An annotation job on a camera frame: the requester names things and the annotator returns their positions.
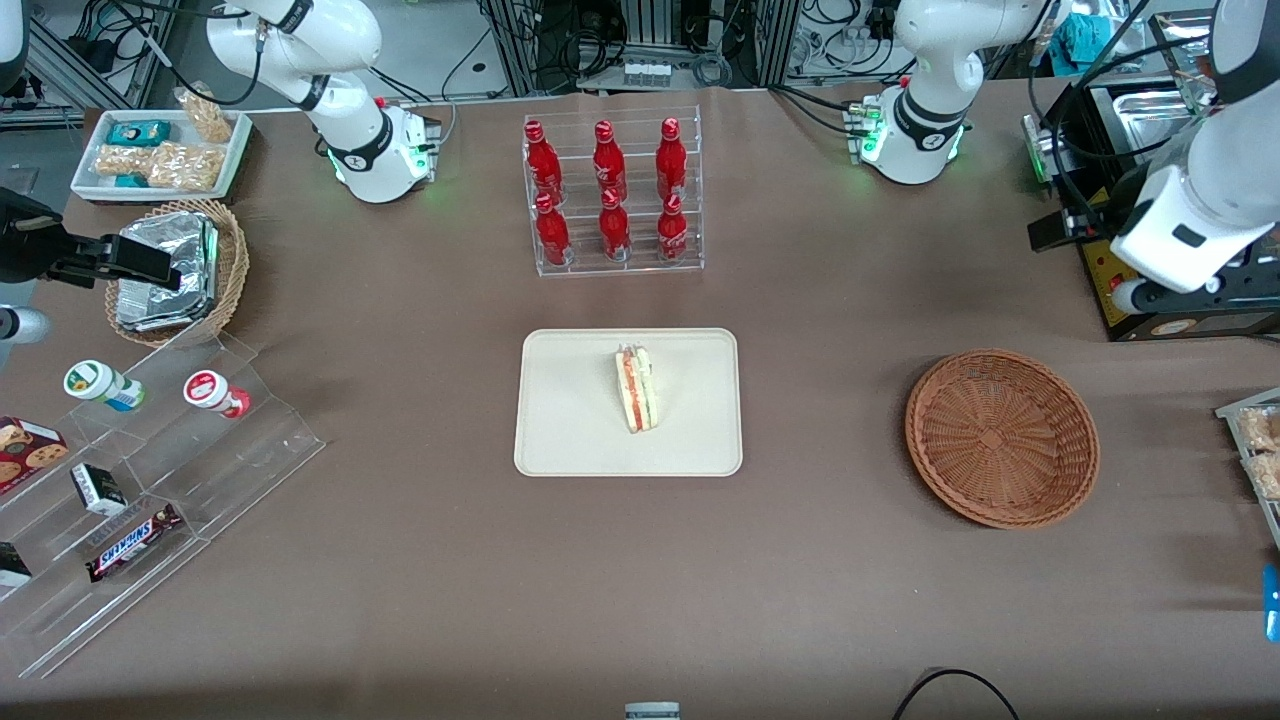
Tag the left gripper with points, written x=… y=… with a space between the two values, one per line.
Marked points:
x=1097 y=212

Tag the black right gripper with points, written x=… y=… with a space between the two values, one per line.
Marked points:
x=22 y=243

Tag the triangle sandwich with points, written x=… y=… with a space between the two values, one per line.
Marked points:
x=637 y=392

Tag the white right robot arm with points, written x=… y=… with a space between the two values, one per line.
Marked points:
x=355 y=120

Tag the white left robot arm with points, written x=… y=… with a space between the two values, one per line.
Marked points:
x=925 y=110

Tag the white rectangular snack tray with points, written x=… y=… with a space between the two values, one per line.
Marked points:
x=90 y=180

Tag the tan wicker basket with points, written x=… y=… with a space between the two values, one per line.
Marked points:
x=232 y=262

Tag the brown round wicker basket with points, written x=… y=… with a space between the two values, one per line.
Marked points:
x=1000 y=440

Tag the white tray with rim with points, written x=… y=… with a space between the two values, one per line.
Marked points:
x=1232 y=410

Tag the cream plastic serving tray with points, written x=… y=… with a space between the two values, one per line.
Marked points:
x=570 y=420

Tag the foil wrapped package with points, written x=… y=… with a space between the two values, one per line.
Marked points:
x=165 y=300

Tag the small teal snack packet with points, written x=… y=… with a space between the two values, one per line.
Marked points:
x=132 y=181

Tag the black yellow control box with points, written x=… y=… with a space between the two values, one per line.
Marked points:
x=1105 y=300

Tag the clear bag of puffed snacks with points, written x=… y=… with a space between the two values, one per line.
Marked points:
x=122 y=162
x=207 y=115
x=188 y=167

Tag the green lid yogurt cup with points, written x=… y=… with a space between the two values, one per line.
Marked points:
x=95 y=382

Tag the red lid yogurt cup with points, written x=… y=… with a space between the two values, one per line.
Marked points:
x=210 y=390

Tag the teal crumpled cloth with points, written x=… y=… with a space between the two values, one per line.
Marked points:
x=1090 y=36

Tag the red cookie box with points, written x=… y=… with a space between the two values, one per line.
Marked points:
x=28 y=452

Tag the small black white box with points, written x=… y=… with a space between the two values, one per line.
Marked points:
x=97 y=490

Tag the clear acrylic step shelf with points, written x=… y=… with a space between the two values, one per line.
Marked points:
x=240 y=470

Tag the snickers chocolate bar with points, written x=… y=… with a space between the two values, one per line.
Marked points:
x=132 y=542

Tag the clear bag of rice snacks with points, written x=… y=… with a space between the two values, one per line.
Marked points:
x=1266 y=476
x=1260 y=428

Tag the red cola bottle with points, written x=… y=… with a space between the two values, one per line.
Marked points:
x=543 y=165
x=673 y=232
x=614 y=232
x=671 y=160
x=609 y=165
x=552 y=235

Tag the blue plastic object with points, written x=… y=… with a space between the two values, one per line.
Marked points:
x=1272 y=602

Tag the clear acrylic bottle rack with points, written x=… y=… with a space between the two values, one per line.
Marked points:
x=620 y=268

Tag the white vial pack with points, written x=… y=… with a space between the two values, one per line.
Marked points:
x=648 y=74

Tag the grey device with label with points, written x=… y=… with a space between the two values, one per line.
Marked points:
x=652 y=711

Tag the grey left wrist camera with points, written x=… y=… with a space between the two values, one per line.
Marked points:
x=1132 y=296

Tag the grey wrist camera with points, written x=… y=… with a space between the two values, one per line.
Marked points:
x=1132 y=296
x=22 y=325

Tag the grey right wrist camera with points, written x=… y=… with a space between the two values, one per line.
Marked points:
x=22 y=325

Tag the aluminium frame rack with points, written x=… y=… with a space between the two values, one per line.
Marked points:
x=650 y=20

